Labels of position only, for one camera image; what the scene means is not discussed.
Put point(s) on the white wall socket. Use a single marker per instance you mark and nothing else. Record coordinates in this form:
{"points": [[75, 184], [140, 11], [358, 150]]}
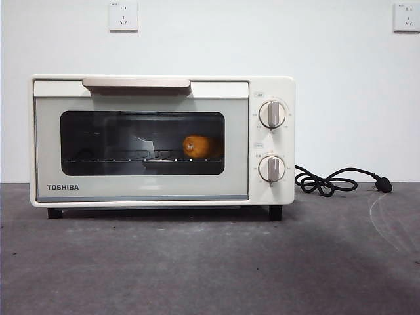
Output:
{"points": [[400, 27], [115, 26]]}

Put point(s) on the cream Toshiba toaster oven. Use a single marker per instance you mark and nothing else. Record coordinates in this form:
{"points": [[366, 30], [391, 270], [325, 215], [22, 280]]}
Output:
{"points": [[289, 147]]}

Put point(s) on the cream oven timer knob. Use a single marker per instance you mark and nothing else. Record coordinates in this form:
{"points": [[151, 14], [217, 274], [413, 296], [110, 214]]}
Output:
{"points": [[272, 169]]}

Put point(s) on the cream oven temperature knob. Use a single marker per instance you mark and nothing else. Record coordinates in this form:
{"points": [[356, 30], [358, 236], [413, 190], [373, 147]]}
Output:
{"points": [[272, 115]]}

